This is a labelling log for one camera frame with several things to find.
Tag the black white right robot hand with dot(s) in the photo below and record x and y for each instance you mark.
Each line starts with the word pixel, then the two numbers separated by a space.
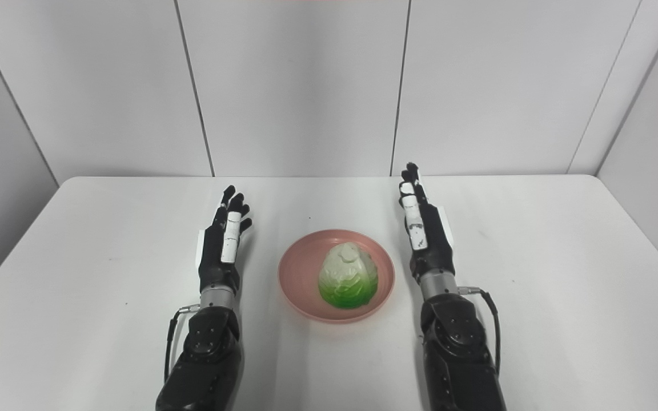
pixel 434 251

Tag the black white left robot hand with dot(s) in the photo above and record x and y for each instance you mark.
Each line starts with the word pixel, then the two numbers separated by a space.
pixel 212 257

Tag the pink round plate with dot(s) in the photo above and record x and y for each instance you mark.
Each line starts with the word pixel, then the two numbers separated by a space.
pixel 300 274

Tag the green white toy cabbage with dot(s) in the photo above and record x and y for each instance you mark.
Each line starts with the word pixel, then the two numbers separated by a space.
pixel 349 279

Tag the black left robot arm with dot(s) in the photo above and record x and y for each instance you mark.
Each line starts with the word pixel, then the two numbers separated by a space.
pixel 206 359

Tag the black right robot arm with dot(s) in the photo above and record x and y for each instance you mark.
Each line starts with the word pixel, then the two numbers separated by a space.
pixel 457 354

